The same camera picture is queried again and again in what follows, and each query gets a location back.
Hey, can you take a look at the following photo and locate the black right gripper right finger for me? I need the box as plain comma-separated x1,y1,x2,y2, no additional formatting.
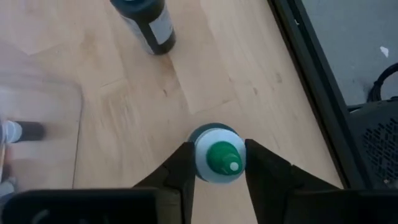
244,138,343,224

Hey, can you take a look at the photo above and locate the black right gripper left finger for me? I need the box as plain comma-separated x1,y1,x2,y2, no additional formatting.
133,141,197,224

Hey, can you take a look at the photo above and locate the large green food coloring bottle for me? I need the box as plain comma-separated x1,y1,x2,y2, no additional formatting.
187,122,248,184

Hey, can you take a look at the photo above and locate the small white-capped coloring bottle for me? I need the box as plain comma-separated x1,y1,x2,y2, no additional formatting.
1,120,47,144

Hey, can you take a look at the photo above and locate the large black food coloring bottle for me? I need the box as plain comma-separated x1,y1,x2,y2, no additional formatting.
110,0,177,56

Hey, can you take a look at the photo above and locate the black vented computer case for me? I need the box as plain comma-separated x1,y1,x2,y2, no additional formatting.
348,96,398,190

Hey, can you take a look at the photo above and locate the clear plastic storage bin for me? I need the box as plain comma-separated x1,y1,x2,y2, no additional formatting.
0,40,84,200

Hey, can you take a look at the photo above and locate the black aluminium table frame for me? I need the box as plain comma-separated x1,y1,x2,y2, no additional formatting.
267,0,369,190

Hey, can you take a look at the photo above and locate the black coiled floor cable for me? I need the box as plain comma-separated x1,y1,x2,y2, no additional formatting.
366,63,398,103

